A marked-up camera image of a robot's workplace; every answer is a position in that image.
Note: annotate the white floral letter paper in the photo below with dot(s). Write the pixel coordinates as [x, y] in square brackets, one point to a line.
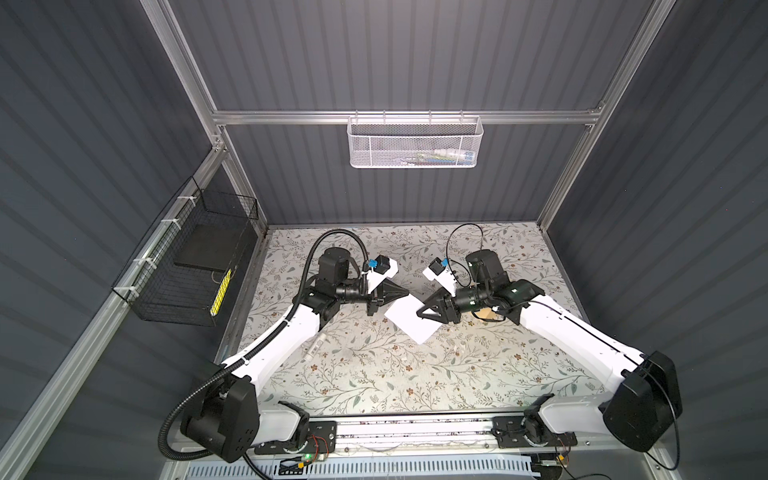
[403, 313]

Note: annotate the tan kraft envelope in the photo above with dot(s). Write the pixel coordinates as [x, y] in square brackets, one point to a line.
[488, 315]

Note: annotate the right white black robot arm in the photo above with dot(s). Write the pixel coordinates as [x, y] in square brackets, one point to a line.
[641, 398]

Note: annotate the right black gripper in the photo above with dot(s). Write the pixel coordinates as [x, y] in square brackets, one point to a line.
[443, 303]

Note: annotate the black foam pad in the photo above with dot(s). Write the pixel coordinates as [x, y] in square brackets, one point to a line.
[210, 248]

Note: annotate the black wire basket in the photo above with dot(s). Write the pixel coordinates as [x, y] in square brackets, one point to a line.
[157, 290]

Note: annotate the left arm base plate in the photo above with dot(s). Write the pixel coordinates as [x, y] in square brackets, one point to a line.
[316, 437]

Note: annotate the white ventilated cable duct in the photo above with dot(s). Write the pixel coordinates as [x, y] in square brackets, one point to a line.
[403, 467]

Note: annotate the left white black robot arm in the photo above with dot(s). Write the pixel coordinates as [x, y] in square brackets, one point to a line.
[237, 384]

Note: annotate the pens in white basket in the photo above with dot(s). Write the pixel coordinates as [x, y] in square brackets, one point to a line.
[441, 158]

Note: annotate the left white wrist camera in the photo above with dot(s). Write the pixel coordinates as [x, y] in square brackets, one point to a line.
[379, 269]

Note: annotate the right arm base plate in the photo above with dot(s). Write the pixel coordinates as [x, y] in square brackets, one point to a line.
[515, 431]

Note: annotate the aluminium mounting rail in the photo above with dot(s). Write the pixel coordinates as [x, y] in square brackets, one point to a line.
[414, 433]

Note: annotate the white wire basket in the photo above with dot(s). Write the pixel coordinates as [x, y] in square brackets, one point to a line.
[378, 142]

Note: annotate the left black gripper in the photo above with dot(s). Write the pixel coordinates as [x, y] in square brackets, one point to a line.
[377, 298]

